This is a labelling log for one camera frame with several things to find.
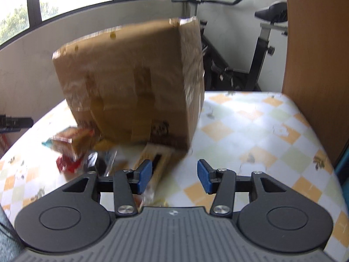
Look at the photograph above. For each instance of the red snack packet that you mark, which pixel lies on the red snack packet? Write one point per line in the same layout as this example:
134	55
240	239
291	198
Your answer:
68	163

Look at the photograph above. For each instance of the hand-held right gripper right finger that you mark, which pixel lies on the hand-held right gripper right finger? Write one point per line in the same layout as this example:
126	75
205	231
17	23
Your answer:
204	176

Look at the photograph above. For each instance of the checkered tablecloth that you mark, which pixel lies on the checkered tablecloth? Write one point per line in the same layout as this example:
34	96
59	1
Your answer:
259	142

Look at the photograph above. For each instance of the grey cloth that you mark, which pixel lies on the grey cloth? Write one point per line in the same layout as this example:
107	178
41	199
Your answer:
9	237

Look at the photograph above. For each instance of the wooden cabinet panel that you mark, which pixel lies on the wooden cabinet panel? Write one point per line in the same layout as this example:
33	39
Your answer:
316	60

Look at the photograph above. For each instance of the tan snack box black window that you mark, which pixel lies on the tan snack box black window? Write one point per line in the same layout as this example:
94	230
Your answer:
169	158

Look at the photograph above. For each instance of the orange brown snack packet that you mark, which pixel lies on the orange brown snack packet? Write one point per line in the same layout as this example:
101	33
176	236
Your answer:
73	140

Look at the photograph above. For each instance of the green tree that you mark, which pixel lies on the green tree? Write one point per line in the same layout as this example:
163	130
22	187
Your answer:
13	24

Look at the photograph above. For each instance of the red patterned cloth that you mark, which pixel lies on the red patterned cloth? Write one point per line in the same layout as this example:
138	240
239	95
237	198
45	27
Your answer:
3	143

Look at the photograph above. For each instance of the blue panel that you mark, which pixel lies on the blue panel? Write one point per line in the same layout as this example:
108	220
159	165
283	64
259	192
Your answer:
343	161

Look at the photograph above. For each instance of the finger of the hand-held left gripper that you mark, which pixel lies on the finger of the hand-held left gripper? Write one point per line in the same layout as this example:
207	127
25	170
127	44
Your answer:
19	122

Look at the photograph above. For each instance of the clear dark snack packet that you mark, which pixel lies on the clear dark snack packet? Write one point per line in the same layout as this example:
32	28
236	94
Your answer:
103	163

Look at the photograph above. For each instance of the black exercise bike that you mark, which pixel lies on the black exercise bike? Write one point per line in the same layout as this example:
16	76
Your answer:
257	54

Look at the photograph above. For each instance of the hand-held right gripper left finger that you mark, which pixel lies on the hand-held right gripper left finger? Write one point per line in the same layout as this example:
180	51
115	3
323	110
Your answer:
146	176

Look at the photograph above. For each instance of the brown cardboard box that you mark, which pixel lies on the brown cardboard box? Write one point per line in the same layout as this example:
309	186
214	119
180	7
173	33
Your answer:
131	73

